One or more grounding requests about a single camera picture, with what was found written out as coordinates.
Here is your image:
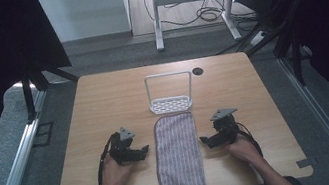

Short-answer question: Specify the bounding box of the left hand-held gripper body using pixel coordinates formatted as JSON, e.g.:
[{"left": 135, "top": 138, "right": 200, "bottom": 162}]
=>
[{"left": 105, "top": 124, "right": 141, "bottom": 167}]

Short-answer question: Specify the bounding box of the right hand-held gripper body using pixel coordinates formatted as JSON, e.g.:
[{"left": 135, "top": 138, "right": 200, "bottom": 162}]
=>
[{"left": 207, "top": 106, "right": 244, "bottom": 148}]

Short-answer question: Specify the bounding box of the person's left hand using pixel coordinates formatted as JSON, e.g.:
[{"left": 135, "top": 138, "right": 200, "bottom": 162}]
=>
[{"left": 96, "top": 150, "right": 138, "bottom": 185}]

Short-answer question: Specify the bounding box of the person's right hand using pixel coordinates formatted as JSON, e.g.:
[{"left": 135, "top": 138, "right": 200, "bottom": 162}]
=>
[{"left": 223, "top": 130, "right": 265, "bottom": 171}]

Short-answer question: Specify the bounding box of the purple striped towel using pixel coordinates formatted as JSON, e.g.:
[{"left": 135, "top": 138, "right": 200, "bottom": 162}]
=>
[{"left": 141, "top": 110, "right": 207, "bottom": 185}]

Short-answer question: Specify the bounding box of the white towel rack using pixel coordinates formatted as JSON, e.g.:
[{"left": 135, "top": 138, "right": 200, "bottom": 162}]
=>
[{"left": 143, "top": 68, "right": 199, "bottom": 118}]

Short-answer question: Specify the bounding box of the grey tape strip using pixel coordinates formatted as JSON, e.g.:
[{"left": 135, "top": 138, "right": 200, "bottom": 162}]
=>
[{"left": 295, "top": 155, "right": 319, "bottom": 170}]

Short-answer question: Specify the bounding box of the white power strip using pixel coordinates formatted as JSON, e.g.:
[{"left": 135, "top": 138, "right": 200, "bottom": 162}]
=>
[{"left": 248, "top": 29, "right": 271, "bottom": 48}]

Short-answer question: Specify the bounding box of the black metal stand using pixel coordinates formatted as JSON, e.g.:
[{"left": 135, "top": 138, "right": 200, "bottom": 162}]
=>
[
  {"left": 18, "top": 60, "right": 86, "bottom": 124},
  {"left": 227, "top": 0, "right": 329, "bottom": 96}
]

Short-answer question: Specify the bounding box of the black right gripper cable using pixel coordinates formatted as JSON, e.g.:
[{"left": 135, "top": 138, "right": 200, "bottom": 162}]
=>
[{"left": 234, "top": 118, "right": 265, "bottom": 163}]

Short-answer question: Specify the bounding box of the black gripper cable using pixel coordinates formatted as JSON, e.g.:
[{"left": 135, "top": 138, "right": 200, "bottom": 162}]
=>
[
  {"left": 90, "top": 131, "right": 129, "bottom": 185},
  {"left": 234, "top": 118, "right": 265, "bottom": 163}
]

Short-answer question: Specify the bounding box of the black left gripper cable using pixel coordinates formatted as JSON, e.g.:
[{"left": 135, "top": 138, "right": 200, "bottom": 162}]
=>
[{"left": 90, "top": 131, "right": 129, "bottom": 185}]

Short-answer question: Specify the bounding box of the black table cable grommet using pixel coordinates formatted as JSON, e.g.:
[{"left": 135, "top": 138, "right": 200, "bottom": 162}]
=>
[{"left": 191, "top": 66, "right": 205, "bottom": 78}]

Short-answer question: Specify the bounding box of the black floor cable bundle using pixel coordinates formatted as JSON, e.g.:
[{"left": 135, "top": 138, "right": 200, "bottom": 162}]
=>
[{"left": 142, "top": 0, "right": 260, "bottom": 39}]

